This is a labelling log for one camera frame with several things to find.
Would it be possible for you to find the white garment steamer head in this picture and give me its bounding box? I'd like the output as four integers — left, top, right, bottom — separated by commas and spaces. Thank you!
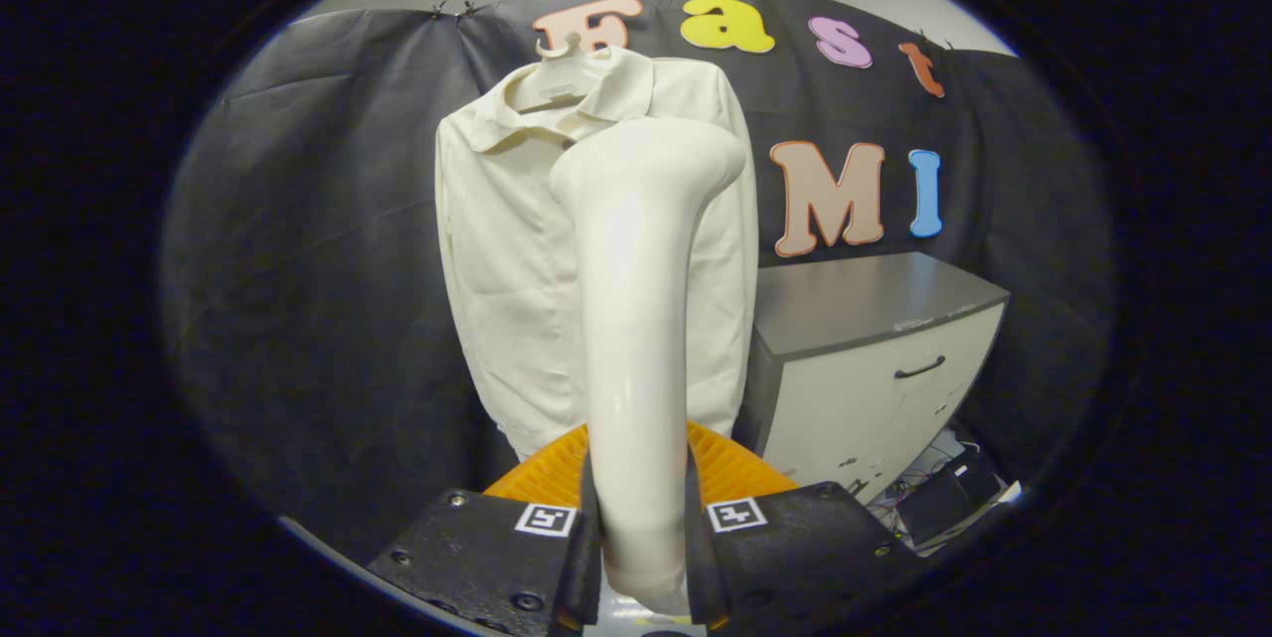
548, 116, 747, 617

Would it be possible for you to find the black backdrop cloth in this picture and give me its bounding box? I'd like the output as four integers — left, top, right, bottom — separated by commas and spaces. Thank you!
159, 0, 1114, 568

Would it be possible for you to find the white cabinet with grey top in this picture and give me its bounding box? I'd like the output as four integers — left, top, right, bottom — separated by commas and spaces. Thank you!
735, 250, 1013, 505

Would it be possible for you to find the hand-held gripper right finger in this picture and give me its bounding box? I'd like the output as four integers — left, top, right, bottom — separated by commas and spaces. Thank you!
685, 421, 921, 634

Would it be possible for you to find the bundle of thin cables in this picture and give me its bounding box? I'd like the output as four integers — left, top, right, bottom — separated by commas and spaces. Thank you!
869, 432, 961, 521

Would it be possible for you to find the black box device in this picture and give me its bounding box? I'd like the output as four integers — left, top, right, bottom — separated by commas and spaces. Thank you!
894, 448, 1006, 548

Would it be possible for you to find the white plastic hanger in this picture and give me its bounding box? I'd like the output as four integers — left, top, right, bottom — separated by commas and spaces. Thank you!
534, 32, 613, 108

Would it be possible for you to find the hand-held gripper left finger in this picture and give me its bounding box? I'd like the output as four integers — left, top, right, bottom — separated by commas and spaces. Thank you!
367, 423, 603, 637

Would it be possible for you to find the cream button shirt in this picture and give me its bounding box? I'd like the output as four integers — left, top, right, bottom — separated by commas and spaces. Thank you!
434, 45, 762, 465

